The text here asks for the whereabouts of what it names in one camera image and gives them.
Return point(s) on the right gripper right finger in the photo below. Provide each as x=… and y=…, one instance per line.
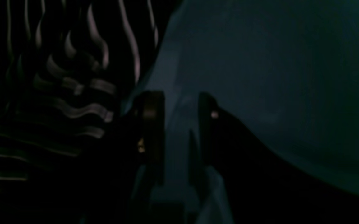
x=263, y=188

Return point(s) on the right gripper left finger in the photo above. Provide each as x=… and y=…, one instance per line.
x=141, y=164

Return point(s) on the navy white striped t-shirt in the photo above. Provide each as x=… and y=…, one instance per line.
x=65, y=67

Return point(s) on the teal tablecloth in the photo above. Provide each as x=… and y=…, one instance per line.
x=288, y=69

